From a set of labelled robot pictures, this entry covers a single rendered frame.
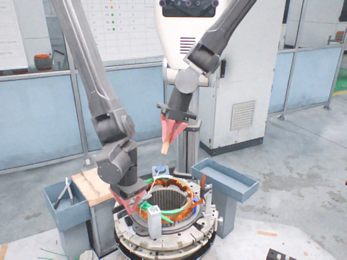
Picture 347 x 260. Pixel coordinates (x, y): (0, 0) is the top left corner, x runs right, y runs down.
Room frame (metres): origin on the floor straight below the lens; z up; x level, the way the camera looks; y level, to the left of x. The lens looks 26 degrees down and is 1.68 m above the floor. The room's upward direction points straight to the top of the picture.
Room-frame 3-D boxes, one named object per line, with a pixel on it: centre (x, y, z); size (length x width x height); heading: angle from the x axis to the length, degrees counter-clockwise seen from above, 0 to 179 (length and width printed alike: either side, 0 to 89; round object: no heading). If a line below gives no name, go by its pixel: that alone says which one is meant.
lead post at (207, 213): (0.64, -0.10, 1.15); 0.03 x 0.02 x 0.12; 110
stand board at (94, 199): (0.88, 0.27, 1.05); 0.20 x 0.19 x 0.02; 127
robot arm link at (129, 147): (0.59, 0.12, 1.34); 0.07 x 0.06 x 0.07; 168
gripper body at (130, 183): (0.59, 0.13, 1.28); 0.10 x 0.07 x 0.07; 45
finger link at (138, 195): (0.59, 0.13, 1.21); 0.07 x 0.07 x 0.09; 45
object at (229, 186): (0.91, -0.19, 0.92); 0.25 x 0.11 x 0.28; 45
